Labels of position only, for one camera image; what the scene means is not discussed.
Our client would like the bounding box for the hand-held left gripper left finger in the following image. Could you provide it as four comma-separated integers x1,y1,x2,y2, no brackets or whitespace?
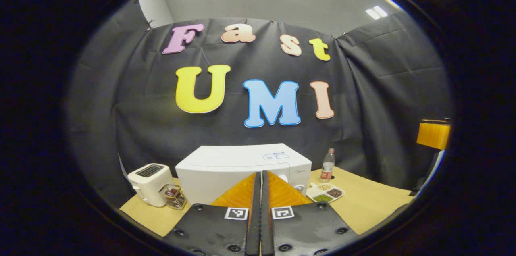
163,171,262,256

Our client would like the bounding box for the black backdrop cloth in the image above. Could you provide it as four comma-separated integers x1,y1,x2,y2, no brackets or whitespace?
67,4,454,208

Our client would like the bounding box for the white microwave oven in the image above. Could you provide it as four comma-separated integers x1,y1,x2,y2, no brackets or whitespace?
175,143,312,206

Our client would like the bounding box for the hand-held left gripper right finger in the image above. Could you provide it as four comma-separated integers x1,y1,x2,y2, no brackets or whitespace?
261,170,359,256

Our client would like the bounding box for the white divided tray of beans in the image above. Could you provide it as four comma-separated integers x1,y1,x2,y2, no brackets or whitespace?
306,182,345,204

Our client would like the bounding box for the small ceiling light panel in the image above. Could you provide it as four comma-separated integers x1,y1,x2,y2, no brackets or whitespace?
365,5,388,20

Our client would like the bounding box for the clear bottle with red label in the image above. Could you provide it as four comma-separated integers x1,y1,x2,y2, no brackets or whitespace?
320,148,336,184

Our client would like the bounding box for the white toaster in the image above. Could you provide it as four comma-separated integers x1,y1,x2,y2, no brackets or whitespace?
127,163,175,208

